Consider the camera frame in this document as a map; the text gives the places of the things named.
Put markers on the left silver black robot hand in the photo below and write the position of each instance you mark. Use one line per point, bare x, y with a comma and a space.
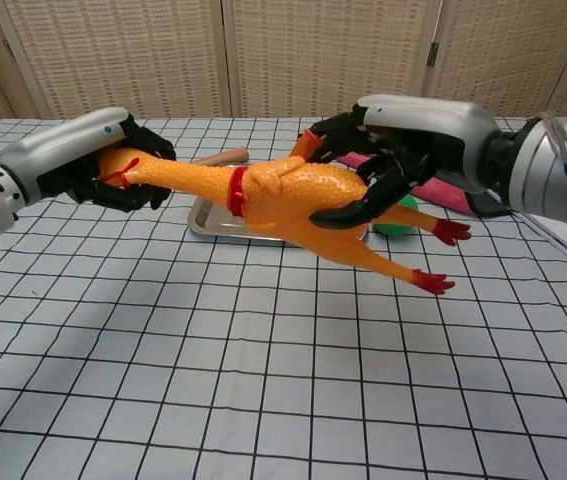
58, 155

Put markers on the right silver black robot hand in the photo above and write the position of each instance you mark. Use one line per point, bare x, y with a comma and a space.
433, 130

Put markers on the yellow rubber chicken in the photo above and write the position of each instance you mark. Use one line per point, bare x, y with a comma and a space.
293, 200

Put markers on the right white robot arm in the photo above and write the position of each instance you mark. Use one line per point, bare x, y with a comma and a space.
543, 170

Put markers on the rectangular stainless steel tray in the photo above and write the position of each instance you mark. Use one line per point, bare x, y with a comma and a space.
213, 222

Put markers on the red and black cloth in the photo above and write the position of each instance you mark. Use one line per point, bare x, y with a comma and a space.
443, 197

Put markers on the green ball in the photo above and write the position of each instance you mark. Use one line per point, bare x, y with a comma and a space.
395, 227

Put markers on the woven folding screen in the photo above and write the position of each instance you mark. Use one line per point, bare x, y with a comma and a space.
313, 55

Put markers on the wooden round stick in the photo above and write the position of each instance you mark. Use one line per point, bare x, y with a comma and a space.
225, 157

